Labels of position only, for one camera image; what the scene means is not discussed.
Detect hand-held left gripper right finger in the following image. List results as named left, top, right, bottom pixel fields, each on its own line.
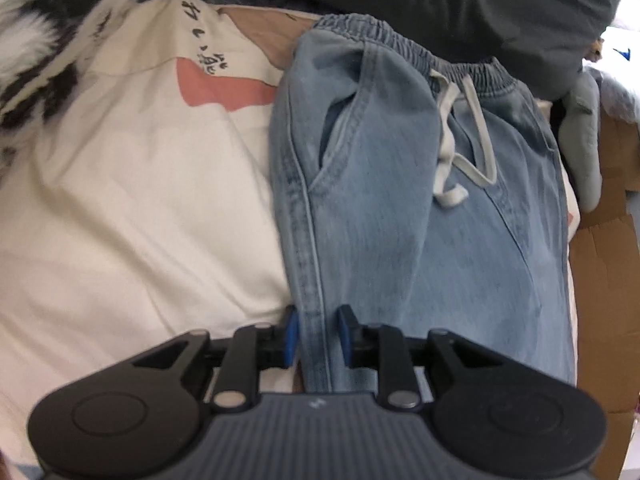
left=336, top=305, right=493, bottom=409

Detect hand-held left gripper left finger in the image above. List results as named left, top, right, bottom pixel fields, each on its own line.
left=131, top=305, right=301, bottom=408

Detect light blue denim pants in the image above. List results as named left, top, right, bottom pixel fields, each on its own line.
left=269, top=14, right=578, bottom=396

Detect cream printed bedsheet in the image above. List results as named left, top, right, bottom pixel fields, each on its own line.
left=0, top=0, right=581, bottom=466

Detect brown cardboard box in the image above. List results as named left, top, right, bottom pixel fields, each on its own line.
left=570, top=105, right=640, bottom=480

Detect grey plush pillow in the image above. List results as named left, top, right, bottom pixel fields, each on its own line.
left=557, top=67, right=608, bottom=211

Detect white cloth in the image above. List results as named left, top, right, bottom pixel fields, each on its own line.
left=597, top=10, right=640, bottom=121

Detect black and white fuzzy blanket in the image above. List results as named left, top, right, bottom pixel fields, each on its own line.
left=0, top=0, right=151, bottom=181

